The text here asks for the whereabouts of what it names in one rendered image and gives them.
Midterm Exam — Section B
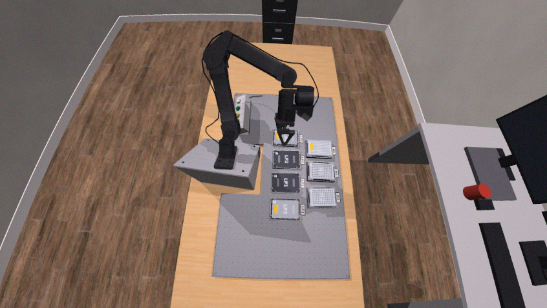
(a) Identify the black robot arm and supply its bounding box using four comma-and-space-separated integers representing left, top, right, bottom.
203, 30, 314, 170

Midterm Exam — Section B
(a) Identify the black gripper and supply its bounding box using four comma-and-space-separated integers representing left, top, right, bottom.
274, 105, 295, 146

